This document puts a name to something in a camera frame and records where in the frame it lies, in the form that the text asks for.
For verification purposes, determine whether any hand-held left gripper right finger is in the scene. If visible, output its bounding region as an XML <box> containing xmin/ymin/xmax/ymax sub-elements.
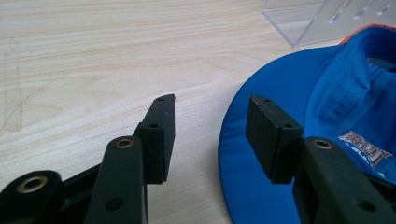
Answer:
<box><xmin>245</xmin><ymin>94</ymin><xmax>396</xmax><ymax>224</ymax></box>

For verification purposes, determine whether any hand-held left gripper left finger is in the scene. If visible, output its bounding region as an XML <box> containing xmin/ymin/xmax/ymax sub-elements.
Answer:
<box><xmin>83</xmin><ymin>93</ymin><xmax>177</xmax><ymax>224</ymax></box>

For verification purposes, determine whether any blue cap with orange trim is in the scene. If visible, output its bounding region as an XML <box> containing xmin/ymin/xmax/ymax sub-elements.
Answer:
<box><xmin>218</xmin><ymin>23</ymin><xmax>396</xmax><ymax>224</ymax></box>

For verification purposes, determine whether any clear acrylic stand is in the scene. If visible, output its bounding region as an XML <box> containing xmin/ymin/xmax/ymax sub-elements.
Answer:
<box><xmin>262</xmin><ymin>0</ymin><xmax>396</xmax><ymax>49</ymax></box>

